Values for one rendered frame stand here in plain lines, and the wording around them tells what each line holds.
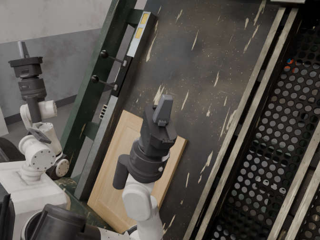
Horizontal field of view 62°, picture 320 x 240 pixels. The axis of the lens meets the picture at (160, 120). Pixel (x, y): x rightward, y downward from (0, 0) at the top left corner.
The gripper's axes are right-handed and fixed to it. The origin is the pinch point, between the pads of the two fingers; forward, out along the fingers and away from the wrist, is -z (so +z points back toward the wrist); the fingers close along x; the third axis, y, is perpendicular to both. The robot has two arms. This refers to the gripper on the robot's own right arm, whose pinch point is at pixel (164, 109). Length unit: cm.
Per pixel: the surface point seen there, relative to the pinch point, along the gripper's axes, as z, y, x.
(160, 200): 54, 17, 17
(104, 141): 58, -3, 54
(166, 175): 47, 19, 23
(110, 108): 45, -1, 62
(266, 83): 0.8, 38.3, 20.3
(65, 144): 74, -20, 67
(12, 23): 114, -100, 329
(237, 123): 14.4, 32.6, 16.8
